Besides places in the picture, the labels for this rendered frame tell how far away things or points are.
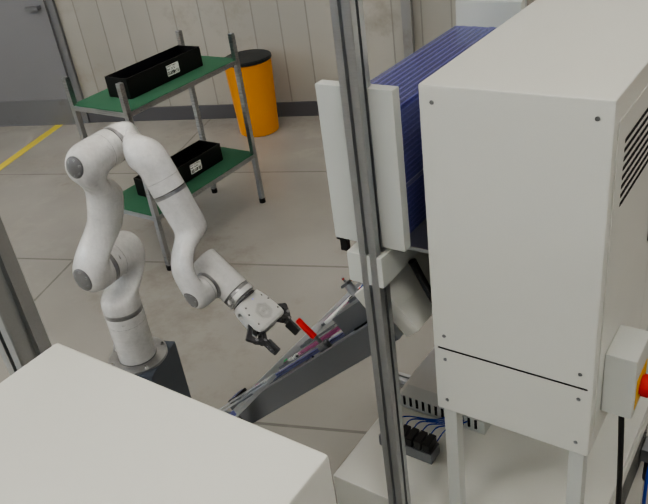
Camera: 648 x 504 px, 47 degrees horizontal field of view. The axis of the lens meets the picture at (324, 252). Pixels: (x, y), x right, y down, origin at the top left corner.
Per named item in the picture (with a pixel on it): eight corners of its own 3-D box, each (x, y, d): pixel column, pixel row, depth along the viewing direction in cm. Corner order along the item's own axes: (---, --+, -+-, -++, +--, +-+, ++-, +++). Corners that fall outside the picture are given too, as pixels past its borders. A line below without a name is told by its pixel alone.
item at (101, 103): (116, 255, 444) (59, 78, 388) (214, 190, 506) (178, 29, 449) (170, 271, 420) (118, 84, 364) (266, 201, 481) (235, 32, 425)
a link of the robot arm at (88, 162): (134, 276, 225) (97, 305, 213) (104, 259, 228) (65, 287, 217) (133, 135, 193) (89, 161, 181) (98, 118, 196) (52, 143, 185)
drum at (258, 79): (288, 120, 604) (276, 47, 574) (275, 138, 573) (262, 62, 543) (245, 121, 614) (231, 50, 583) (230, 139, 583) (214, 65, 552)
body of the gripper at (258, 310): (233, 300, 190) (264, 330, 189) (258, 280, 197) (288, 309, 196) (224, 314, 196) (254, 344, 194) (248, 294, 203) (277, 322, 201)
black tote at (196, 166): (158, 199, 421) (154, 182, 415) (138, 195, 430) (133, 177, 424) (223, 159, 460) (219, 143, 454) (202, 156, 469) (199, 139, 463)
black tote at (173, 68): (131, 99, 390) (126, 78, 385) (109, 96, 399) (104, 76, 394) (203, 65, 429) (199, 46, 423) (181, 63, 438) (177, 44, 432)
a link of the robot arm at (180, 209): (145, 209, 179) (207, 312, 188) (190, 178, 189) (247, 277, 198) (127, 214, 185) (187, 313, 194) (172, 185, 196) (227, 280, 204)
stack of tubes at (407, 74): (352, 226, 151) (336, 101, 138) (458, 132, 186) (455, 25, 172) (406, 238, 145) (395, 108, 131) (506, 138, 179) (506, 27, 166)
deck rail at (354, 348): (248, 426, 208) (233, 409, 208) (252, 421, 209) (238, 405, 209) (399, 339, 155) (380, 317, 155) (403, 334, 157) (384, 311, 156)
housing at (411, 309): (395, 344, 160) (353, 294, 159) (486, 237, 193) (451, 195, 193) (418, 331, 154) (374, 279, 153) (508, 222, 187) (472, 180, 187)
